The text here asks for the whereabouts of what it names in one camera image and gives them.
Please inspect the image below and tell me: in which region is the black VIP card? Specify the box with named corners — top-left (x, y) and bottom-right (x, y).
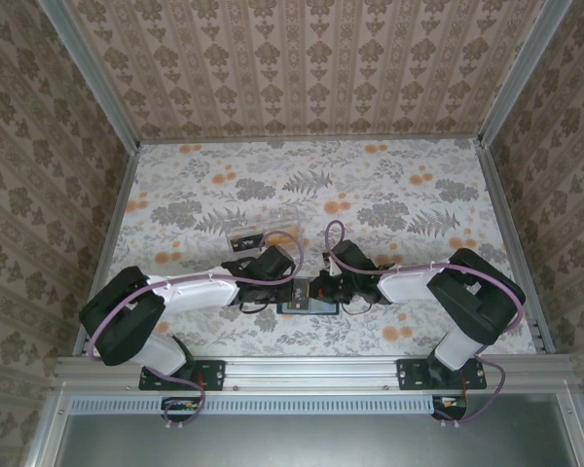
top-left (230, 232), bottom-right (265, 255)
top-left (285, 280), bottom-right (313, 312)

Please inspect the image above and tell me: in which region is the blue leather card holder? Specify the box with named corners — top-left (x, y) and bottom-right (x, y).
top-left (275, 279), bottom-right (342, 316)

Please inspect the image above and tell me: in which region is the clear acrylic card box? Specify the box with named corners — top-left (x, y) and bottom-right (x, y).
top-left (225, 206), bottom-right (304, 255)

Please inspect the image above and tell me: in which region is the grey metal panel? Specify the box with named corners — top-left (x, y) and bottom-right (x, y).
top-left (53, 394), bottom-right (583, 467)

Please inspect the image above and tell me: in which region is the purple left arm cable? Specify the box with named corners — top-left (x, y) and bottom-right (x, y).
top-left (88, 230), bottom-right (307, 429)

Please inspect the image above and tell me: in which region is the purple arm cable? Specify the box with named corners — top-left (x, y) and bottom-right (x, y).
top-left (323, 219), bottom-right (526, 429)
top-left (88, 230), bottom-right (307, 429)

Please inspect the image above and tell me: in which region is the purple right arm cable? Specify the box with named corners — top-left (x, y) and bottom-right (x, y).
top-left (323, 219), bottom-right (526, 429)

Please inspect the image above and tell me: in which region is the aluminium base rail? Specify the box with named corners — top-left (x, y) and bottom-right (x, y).
top-left (53, 353), bottom-right (575, 394)

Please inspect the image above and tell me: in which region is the aluminium table back rail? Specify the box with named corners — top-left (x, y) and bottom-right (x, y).
top-left (136, 135), bottom-right (483, 146)

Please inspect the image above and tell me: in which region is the grey slotted cable duct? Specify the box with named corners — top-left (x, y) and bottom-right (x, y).
top-left (71, 393), bottom-right (435, 415)

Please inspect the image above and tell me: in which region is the aluminium table side rail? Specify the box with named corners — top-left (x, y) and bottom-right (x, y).
top-left (75, 143), bottom-right (141, 360)
top-left (474, 138), bottom-right (557, 355)

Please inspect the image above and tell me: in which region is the black cable connector bracket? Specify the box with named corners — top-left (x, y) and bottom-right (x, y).
top-left (161, 396), bottom-right (201, 423)
top-left (431, 394), bottom-right (469, 420)

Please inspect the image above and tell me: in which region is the aluminium frame post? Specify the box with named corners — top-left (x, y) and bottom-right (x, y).
top-left (37, 0), bottom-right (142, 153)
top-left (475, 0), bottom-right (574, 147)

